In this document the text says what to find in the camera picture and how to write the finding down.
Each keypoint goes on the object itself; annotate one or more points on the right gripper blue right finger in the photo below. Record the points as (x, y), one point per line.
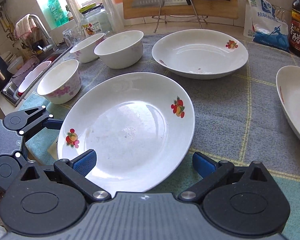
(214, 174)

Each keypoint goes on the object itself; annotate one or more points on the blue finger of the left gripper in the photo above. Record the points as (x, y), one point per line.
(53, 124)

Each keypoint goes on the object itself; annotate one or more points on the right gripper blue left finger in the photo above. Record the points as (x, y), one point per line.
(73, 172)

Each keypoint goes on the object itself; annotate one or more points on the white bowl pink flowers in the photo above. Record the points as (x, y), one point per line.
(61, 83)

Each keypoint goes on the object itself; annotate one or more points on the white plate with fruit print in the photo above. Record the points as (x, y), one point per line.
(140, 125)

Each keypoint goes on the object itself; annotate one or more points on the plain white bowl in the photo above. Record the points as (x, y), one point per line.
(121, 50)

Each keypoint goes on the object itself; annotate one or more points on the steel kitchen sink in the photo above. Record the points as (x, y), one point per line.
(14, 93)

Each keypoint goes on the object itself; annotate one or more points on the purple dish cloth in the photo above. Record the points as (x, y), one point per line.
(28, 66)

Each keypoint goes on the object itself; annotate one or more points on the white bowl pink rim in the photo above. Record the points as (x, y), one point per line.
(84, 50)

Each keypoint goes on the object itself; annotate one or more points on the clear drinking glass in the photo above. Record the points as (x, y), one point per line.
(74, 35)

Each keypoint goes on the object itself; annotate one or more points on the pink white cloth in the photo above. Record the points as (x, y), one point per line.
(24, 27)

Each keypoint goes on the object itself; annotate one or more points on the green dish soap bottle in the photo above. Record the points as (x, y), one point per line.
(57, 12)

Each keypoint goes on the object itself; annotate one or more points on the glass jar with label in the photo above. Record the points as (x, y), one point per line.
(96, 21)

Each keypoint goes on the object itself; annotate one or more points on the plastic wrap roll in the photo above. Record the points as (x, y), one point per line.
(74, 9)
(113, 15)

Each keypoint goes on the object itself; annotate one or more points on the white plate far centre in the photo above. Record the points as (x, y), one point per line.
(200, 54)

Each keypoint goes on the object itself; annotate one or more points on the white plate right edge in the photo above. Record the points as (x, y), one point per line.
(288, 89)

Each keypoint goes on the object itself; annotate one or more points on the white blue salt bag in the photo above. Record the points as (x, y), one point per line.
(263, 26)

